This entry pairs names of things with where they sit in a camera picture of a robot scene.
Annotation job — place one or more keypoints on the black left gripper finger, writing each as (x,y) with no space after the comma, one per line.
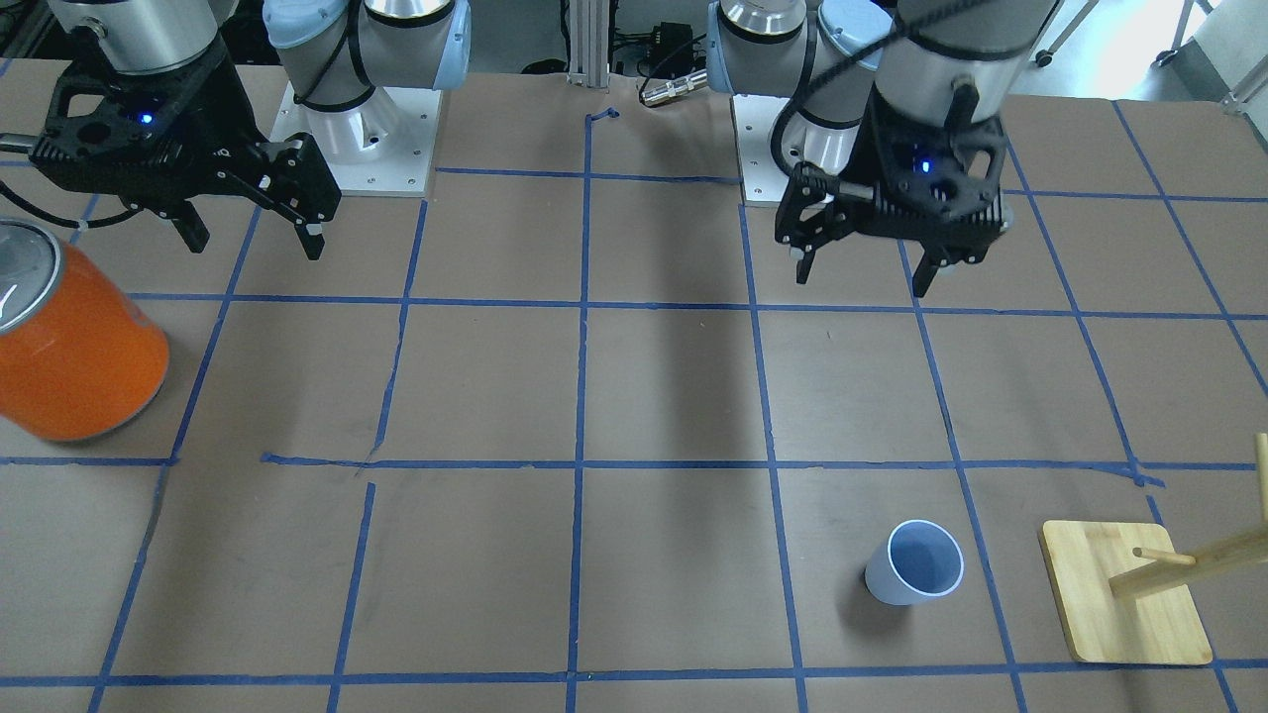
(818,208)
(931,263)

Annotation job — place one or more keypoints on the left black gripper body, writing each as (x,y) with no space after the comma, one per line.
(860,153)

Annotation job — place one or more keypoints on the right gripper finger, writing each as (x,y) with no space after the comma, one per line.
(299,186)
(190,225)

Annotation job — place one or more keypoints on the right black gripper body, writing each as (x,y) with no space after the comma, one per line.
(220,111)

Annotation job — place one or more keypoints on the white plastic cup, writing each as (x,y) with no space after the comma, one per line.
(917,562)

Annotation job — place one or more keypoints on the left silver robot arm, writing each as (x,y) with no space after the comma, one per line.
(825,57)

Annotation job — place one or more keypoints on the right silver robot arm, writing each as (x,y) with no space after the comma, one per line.
(336,53)

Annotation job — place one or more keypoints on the orange cylindrical bin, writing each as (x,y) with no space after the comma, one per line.
(78,357)

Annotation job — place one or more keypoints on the wooden mug tree stand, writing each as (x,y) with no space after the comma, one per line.
(1122,590)

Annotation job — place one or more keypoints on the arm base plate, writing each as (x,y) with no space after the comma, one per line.
(383,148)
(754,118)

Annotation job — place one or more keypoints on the aluminium frame post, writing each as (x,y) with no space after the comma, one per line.
(589,27)

